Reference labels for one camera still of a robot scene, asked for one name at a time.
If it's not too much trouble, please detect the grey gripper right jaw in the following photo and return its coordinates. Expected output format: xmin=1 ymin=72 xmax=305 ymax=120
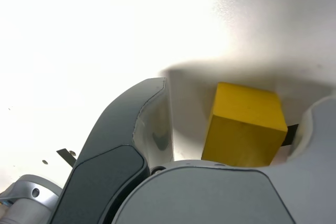
xmin=112 ymin=95 xmax=336 ymax=224

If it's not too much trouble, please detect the black tape strip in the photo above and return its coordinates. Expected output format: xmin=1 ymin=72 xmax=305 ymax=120
xmin=56 ymin=148 xmax=77 ymax=168

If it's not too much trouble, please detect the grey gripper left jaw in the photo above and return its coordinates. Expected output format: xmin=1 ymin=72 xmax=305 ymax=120
xmin=49 ymin=77 xmax=175 ymax=224

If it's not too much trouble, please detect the yellow cube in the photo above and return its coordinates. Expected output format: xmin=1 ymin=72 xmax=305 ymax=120
xmin=201 ymin=81 xmax=288 ymax=168

